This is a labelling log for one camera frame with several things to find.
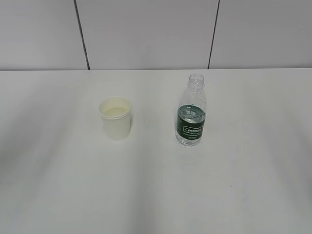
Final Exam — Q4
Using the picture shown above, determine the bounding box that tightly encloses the clear green-label water bottle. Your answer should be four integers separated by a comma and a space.
175, 73, 207, 146

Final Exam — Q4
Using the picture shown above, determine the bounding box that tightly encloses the white paper cup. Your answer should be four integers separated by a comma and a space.
98, 97, 132, 141

